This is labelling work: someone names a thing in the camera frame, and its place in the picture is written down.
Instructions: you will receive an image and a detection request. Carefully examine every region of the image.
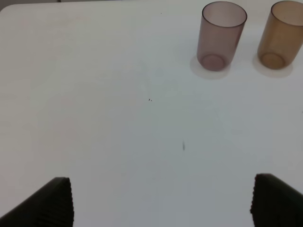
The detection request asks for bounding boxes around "translucent pink plastic cup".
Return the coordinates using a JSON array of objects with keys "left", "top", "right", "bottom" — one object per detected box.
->
[{"left": 196, "top": 1, "right": 248, "bottom": 71}]

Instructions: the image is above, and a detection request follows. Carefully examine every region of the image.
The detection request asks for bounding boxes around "translucent amber plastic cup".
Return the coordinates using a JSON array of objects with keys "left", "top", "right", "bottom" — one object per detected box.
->
[{"left": 257, "top": 0, "right": 303, "bottom": 70}]

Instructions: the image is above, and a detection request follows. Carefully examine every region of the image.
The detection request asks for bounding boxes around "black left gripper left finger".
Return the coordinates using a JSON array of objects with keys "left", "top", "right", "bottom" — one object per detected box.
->
[{"left": 0, "top": 177, "right": 74, "bottom": 227}]

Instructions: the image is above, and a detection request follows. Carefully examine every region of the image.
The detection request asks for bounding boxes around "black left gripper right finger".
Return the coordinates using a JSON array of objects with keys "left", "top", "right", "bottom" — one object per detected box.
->
[{"left": 250, "top": 174, "right": 303, "bottom": 227}]

